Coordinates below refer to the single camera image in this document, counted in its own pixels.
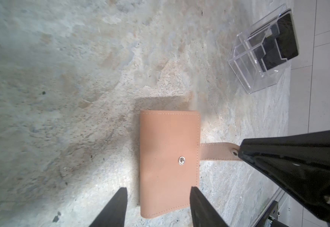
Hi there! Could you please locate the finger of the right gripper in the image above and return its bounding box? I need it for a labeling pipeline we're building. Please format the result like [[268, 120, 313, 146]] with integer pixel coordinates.
[[239, 131, 330, 224]]

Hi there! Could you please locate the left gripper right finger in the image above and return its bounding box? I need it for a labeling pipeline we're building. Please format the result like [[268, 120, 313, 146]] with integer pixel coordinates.
[[190, 187, 228, 227]]

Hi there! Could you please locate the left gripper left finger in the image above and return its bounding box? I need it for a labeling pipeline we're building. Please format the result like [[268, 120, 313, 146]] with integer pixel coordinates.
[[89, 187, 128, 227]]

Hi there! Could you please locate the clear acrylic card stand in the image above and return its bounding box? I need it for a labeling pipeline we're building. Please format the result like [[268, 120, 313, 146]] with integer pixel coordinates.
[[228, 4, 299, 94]]

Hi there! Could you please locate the black VIP credit card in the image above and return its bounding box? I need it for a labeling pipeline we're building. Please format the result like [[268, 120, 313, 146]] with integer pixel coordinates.
[[249, 24, 286, 72]]

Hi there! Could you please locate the black credit card behind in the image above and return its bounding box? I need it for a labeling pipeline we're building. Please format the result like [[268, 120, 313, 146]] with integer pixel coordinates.
[[277, 9, 299, 60]]

